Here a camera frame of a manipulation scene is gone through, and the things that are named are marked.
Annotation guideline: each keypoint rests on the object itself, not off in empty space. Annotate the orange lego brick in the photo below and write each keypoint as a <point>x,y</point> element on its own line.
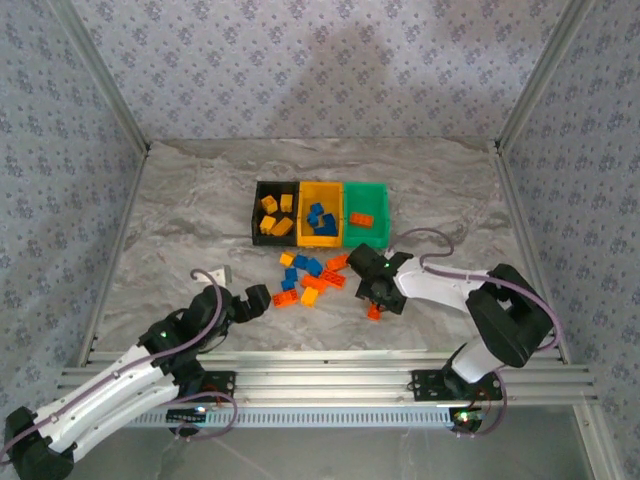
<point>334,278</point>
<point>285,298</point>
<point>313,283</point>
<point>362,220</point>
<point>337,262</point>
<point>374,313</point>

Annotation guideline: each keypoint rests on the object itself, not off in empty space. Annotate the blue lego brick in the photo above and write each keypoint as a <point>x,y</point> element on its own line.
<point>316,208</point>
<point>328,224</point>
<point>288,285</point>
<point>314,266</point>
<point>301,261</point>
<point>290,274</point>
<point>312,219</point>

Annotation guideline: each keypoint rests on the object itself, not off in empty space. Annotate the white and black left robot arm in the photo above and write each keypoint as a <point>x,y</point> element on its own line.
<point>90,400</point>

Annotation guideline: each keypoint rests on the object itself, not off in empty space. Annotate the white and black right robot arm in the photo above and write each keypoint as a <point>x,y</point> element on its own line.
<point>430,285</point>

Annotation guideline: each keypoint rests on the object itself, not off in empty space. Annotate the black plastic bin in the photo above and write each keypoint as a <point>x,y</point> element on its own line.
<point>275,241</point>

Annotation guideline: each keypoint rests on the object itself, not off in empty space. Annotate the green plastic bin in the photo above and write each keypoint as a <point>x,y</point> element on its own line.
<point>370,200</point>

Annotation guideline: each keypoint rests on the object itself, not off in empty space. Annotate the yellow plastic bin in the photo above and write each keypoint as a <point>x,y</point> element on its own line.
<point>320,192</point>

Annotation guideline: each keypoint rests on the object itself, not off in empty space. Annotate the wide aluminium beam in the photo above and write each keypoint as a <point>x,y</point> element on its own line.
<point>325,380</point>

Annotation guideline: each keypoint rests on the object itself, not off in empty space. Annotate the small black circuit board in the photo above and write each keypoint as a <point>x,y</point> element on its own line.
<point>465,420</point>
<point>187,415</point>

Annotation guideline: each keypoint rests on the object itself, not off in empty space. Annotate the small white bracket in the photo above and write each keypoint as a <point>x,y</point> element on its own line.
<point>220,271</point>

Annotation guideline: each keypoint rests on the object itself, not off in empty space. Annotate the aluminium side rail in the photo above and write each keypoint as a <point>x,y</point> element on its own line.
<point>521,225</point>
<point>117,250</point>

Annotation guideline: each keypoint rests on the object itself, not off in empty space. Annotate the aluminium frame post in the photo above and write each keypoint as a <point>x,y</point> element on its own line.
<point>541,75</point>
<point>111,85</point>

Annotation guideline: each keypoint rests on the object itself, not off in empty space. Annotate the short aluminium frame leg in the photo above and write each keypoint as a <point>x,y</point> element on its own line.
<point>595,445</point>

